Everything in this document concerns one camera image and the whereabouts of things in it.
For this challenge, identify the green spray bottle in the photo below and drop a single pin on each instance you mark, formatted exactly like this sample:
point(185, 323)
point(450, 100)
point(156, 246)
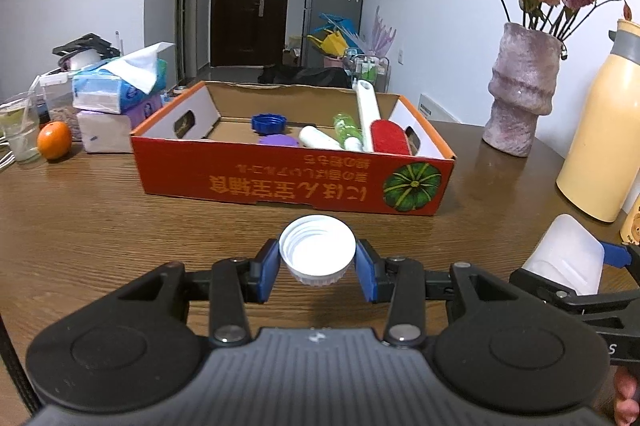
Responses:
point(347, 128)

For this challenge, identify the red cardboard box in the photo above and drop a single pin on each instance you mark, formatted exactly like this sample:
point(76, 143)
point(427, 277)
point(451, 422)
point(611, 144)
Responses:
point(280, 178)

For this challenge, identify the clear drinking glass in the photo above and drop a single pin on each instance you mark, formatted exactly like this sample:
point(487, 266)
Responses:
point(20, 131)

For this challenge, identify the dark brown door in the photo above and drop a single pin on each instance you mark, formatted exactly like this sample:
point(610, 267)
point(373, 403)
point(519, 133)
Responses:
point(250, 6)

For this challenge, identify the black bag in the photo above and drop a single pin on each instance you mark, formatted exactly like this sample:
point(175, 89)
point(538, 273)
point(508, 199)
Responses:
point(305, 77)

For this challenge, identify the blue tissue pack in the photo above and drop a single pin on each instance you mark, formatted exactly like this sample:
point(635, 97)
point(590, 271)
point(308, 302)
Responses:
point(115, 81)

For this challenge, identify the metal cart with bottles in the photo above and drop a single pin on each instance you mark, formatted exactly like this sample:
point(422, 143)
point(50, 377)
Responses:
point(370, 66)

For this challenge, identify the black plastic holder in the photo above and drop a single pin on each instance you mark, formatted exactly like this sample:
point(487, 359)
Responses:
point(85, 48)

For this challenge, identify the white flat heater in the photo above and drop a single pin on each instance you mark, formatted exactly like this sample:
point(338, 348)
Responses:
point(440, 108)

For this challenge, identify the red and white lint brush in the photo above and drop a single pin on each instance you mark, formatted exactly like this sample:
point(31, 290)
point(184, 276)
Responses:
point(387, 136)

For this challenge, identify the ribbed white bottle cap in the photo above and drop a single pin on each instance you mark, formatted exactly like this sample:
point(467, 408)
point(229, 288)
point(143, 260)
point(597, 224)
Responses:
point(317, 251)

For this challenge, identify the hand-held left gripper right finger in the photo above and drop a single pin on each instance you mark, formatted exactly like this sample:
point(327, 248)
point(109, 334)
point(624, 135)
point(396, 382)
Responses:
point(367, 271)

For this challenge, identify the purple bottle cap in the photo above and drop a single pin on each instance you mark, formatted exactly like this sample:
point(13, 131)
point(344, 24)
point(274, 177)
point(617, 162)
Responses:
point(277, 141)

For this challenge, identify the blue bottle cap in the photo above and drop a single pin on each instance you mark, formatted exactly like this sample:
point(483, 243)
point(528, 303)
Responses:
point(269, 123)

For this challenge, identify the person's right hand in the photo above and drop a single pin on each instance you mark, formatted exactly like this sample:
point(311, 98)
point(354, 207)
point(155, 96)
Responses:
point(629, 398)

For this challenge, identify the white spray bottle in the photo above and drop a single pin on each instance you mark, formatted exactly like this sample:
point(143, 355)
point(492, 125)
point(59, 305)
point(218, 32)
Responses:
point(320, 138)

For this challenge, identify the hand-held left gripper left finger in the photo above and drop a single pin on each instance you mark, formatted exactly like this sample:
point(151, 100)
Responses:
point(267, 268)

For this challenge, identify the yellow thermos jug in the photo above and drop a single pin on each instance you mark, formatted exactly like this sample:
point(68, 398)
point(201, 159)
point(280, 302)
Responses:
point(600, 146)

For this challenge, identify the clear plastic storage container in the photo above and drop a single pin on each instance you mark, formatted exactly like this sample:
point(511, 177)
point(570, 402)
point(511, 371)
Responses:
point(57, 106)

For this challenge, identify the pink ceramic vase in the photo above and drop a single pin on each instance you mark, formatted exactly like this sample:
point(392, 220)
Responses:
point(525, 91)

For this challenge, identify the orange fruit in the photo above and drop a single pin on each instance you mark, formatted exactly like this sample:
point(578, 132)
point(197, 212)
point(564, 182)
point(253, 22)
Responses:
point(54, 140)

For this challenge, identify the white and purple tissue pack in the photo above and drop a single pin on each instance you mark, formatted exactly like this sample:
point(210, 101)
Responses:
point(105, 131)

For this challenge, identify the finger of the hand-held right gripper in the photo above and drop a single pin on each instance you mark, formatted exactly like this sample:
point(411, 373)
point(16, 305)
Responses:
point(615, 254)
point(590, 301)

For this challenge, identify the blue folded rack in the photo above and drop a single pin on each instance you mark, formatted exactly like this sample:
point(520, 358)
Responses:
point(340, 23)

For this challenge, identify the yellow watering can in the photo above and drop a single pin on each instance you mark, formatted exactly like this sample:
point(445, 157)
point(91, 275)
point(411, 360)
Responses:
point(331, 44)

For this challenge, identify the yellow bear mug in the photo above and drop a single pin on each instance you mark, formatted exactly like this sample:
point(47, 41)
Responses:
point(632, 221)

